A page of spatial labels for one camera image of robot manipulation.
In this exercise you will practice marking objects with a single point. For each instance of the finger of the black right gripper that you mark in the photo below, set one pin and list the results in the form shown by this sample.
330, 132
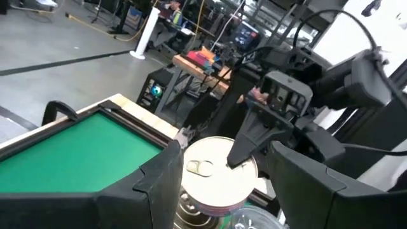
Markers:
254, 136

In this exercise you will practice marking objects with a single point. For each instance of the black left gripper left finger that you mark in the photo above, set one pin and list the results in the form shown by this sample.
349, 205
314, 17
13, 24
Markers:
152, 203

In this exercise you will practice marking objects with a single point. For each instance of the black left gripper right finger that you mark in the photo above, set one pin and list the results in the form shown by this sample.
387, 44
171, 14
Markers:
305, 197

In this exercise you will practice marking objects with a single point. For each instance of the pull-tab lid seafood can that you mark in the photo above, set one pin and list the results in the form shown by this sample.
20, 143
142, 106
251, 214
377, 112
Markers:
190, 216
219, 184

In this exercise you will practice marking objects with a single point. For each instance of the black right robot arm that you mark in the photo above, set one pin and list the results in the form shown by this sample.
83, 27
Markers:
365, 82

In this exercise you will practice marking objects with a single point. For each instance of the dark monitor screen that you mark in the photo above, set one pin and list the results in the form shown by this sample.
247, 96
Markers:
246, 35

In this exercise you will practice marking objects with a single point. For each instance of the orange block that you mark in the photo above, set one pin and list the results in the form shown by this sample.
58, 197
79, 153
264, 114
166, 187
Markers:
208, 52

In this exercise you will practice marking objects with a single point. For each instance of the green table mat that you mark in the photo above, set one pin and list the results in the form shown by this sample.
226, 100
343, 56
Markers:
79, 152

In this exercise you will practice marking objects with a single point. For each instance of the wooden background table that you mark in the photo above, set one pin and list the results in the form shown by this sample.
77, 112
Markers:
190, 65

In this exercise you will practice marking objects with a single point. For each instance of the red block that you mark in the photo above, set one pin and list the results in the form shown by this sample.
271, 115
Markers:
195, 57

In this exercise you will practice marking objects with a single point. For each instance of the black computer tower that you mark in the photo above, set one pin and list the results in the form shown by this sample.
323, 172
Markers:
152, 92

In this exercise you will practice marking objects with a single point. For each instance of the person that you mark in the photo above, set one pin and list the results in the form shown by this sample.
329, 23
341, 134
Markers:
165, 31

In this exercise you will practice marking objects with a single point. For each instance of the black stand base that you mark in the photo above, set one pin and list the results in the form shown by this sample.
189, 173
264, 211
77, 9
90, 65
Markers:
122, 19

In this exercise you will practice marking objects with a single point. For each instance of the silver metal bracket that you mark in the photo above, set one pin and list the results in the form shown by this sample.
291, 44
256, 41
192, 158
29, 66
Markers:
183, 136

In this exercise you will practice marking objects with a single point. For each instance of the white post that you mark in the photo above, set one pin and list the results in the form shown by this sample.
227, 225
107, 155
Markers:
146, 31

